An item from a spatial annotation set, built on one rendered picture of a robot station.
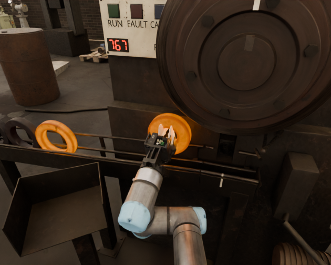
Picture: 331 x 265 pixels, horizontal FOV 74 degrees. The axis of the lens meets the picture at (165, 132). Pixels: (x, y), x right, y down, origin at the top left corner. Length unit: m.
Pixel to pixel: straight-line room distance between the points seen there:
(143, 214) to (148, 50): 0.52
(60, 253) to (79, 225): 0.72
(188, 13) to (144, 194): 0.44
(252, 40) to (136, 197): 0.43
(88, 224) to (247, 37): 0.71
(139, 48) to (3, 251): 1.38
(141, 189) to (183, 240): 0.16
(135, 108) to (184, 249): 0.53
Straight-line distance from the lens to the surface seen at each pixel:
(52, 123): 1.02
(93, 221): 0.82
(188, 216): 0.64
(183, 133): 0.75
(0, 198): 2.04
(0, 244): 1.75
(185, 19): 0.58
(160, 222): 0.65
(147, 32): 0.79
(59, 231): 0.85
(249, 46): 0.51
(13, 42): 3.20
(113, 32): 0.84
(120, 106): 0.88
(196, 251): 0.57
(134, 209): 0.55
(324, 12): 0.59
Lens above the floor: 1.24
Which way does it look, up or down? 32 degrees down
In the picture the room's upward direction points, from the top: straight up
